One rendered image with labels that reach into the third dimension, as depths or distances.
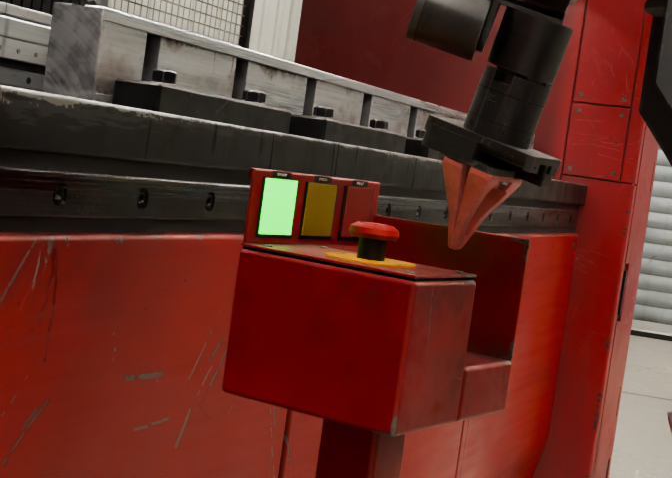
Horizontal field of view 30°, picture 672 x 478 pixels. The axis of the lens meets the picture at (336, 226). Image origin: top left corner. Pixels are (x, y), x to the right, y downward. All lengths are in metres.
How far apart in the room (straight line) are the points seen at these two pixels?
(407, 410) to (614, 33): 1.97
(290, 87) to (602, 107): 1.30
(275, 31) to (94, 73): 7.41
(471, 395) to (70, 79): 0.50
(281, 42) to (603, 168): 5.95
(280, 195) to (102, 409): 0.25
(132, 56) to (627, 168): 1.68
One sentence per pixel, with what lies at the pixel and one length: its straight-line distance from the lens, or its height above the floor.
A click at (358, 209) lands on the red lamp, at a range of 1.12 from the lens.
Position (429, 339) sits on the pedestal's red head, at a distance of 0.94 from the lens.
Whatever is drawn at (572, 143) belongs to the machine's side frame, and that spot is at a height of 0.96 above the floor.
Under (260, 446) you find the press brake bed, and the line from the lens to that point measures 1.41.
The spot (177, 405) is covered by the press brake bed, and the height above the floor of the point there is 0.60.
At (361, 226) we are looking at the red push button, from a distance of 0.97.
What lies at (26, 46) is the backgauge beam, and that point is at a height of 0.94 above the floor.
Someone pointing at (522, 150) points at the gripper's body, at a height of 0.88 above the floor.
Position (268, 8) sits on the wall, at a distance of 8.67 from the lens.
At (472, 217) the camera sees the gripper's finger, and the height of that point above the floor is 0.82.
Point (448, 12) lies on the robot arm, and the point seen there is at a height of 0.98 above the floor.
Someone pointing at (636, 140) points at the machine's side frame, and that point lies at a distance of 2.79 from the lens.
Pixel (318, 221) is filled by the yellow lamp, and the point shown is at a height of 0.80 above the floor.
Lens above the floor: 0.85
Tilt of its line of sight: 3 degrees down
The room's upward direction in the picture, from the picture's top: 8 degrees clockwise
